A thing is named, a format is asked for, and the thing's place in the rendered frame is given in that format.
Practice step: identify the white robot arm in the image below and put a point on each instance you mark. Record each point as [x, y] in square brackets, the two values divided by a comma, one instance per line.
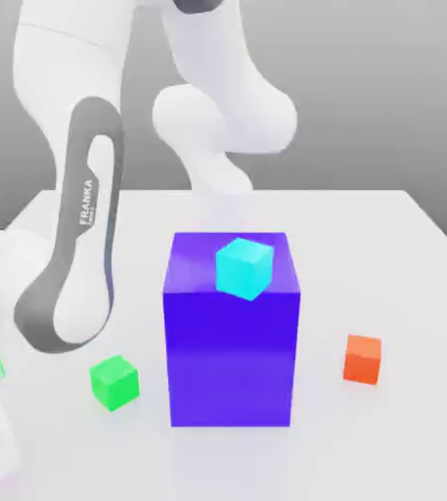
[66, 78]

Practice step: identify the small green cube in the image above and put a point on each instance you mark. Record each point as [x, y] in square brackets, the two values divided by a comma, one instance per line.
[113, 383]

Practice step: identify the small cyan cube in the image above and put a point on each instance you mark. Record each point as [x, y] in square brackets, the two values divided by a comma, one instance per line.
[242, 270]

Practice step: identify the small orange cube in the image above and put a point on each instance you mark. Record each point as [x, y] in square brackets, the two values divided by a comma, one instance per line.
[362, 360]

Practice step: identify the large blue box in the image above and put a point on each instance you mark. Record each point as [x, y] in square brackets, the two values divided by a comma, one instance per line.
[231, 360]

